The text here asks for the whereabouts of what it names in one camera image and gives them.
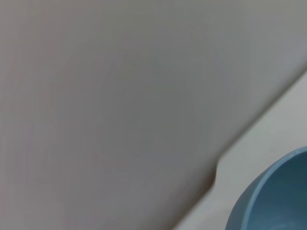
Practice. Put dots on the blue plastic bowl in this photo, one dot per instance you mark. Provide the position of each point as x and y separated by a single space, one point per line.
283 191

